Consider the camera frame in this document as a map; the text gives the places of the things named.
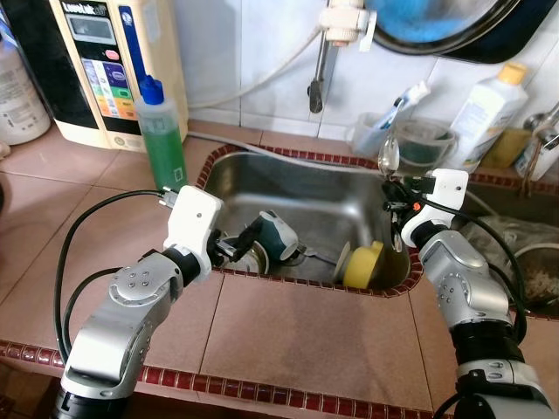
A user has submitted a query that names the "chrome sink faucet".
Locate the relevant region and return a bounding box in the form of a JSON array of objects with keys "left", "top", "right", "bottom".
[{"left": 522, "top": 103, "right": 559, "bottom": 195}]

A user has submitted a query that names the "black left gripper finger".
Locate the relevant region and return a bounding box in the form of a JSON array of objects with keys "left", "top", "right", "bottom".
[{"left": 229, "top": 218, "right": 265, "bottom": 261}]

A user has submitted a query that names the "bowl with rice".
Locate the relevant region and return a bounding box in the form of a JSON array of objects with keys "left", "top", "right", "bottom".
[{"left": 514, "top": 244, "right": 559, "bottom": 308}]

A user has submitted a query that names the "white hose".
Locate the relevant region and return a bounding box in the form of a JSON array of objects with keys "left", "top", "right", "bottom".
[{"left": 188, "top": 31, "right": 326, "bottom": 110}]

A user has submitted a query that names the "white bottle yellow cap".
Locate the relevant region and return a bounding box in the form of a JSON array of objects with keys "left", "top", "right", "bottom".
[{"left": 445, "top": 63, "right": 530, "bottom": 173}]

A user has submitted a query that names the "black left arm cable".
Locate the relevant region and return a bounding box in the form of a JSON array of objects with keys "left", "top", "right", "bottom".
[{"left": 54, "top": 190, "right": 167, "bottom": 341}]

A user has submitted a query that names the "grey hose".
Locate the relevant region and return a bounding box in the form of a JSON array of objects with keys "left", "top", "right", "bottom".
[{"left": 188, "top": 131, "right": 385, "bottom": 174}]

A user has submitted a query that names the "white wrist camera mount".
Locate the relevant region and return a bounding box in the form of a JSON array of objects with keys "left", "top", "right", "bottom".
[
  {"left": 402, "top": 168, "right": 470, "bottom": 248},
  {"left": 163, "top": 185, "right": 224, "bottom": 282}
]

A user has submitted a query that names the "beige water ioniser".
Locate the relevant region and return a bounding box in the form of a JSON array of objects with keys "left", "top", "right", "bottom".
[{"left": 31, "top": 0, "right": 190, "bottom": 152}]

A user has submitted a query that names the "teal mug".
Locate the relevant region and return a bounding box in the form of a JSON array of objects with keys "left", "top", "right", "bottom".
[{"left": 256, "top": 211, "right": 303, "bottom": 263}]

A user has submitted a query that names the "dark green scouring sponge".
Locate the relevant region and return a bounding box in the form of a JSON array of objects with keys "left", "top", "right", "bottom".
[{"left": 402, "top": 140, "right": 455, "bottom": 167}]

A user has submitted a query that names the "blue white toothbrush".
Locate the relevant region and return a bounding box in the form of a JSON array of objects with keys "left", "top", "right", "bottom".
[{"left": 383, "top": 80, "right": 431, "bottom": 132}]

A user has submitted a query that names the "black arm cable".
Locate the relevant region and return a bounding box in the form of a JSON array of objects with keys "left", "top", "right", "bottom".
[
  {"left": 54, "top": 190, "right": 167, "bottom": 341},
  {"left": 419, "top": 201, "right": 529, "bottom": 341}
]

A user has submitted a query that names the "steel sink basin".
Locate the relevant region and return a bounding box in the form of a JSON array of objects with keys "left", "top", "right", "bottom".
[
  {"left": 419, "top": 179, "right": 559, "bottom": 319},
  {"left": 197, "top": 144, "right": 423, "bottom": 298}
]

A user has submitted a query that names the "yellow plastic cup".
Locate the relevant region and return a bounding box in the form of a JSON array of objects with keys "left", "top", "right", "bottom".
[{"left": 336, "top": 240, "right": 386, "bottom": 291}]

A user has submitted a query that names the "metal spoon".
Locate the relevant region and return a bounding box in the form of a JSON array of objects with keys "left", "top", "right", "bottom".
[
  {"left": 297, "top": 247, "right": 347, "bottom": 267},
  {"left": 377, "top": 138, "right": 403, "bottom": 186}
]

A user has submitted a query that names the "green dish soap bottle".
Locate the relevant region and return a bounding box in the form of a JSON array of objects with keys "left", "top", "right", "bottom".
[{"left": 133, "top": 76, "right": 190, "bottom": 193}]

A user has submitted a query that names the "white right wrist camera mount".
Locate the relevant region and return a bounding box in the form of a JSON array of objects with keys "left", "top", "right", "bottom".
[{"left": 402, "top": 168, "right": 470, "bottom": 248}]

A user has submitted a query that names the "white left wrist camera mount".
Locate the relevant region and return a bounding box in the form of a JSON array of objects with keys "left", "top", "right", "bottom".
[{"left": 163, "top": 185, "right": 224, "bottom": 282}]

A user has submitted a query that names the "clear plastic bag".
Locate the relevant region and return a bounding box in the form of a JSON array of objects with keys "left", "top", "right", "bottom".
[{"left": 476, "top": 214, "right": 559, "bottom": 263}]

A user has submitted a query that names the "clear plastic container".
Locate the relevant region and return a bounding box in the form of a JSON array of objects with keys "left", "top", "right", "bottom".
[{"left": 390, "top": 118, "right": 458, "bottom": 169}]

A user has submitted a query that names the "grey wall tap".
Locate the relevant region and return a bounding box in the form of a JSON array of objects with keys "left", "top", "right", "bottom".
[{"left": 307, "top": 0, "right": 378, "bottom": 114}]

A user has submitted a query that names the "hanging dark wok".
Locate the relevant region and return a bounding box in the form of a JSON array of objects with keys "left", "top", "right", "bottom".
[{"left": 365, "top": 0, "right": 559, "bottom": 64}]

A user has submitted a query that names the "white plastic jug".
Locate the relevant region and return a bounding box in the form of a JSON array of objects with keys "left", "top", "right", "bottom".
[{"left": 0, "top": 35, "right": 52, "bottom": 146}]

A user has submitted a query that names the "clear plastic mug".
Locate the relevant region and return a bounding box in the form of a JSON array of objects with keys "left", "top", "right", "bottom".
[{"left": 349, "top": 112, "right": 391, "bottom": 158}]

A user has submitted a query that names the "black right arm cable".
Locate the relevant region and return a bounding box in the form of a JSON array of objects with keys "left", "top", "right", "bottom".
[{"left": 419, "top": 201, "right": 529, "bottom": 341}]

